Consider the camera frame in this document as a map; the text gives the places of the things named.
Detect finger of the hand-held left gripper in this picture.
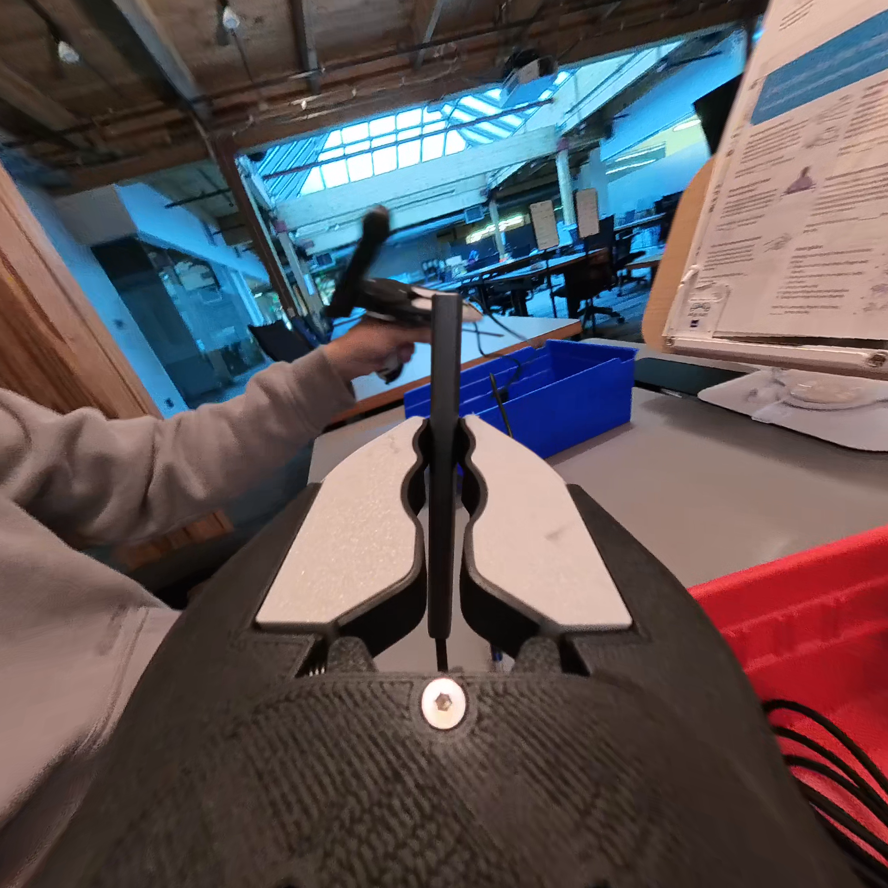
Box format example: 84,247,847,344
413,286,484,324

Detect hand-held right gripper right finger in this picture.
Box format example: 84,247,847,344
459,413,634,635

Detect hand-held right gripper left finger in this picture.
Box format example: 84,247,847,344
255,415,427,632

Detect grey USB hub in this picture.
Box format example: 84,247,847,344
425,291,464,670

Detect blue plastic bin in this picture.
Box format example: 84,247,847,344
404,339,638,460

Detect red plastic bin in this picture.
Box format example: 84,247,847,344
688,526,888,888

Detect black braided cable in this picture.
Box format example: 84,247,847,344
762,699,888,888

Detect person's left forearm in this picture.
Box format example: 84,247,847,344
0,343,358,549

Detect grey work desk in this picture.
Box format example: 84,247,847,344
308,340,888,591

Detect person's left hand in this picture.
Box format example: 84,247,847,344
322,322,432,382

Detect row of office desks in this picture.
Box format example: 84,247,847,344
451,250,667,306

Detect black office chair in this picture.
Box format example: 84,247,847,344
551,215,625,334

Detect wooden document stand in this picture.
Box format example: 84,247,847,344
641,0,888,453

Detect lens wipe packet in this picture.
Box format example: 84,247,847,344
683,295,724,335

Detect black pillar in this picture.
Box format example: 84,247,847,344
692,73,745,159

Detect person's grey sweater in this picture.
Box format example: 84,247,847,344
0,541,183,888

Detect laminated instruction sheets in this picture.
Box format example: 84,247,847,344
666,0,888,344

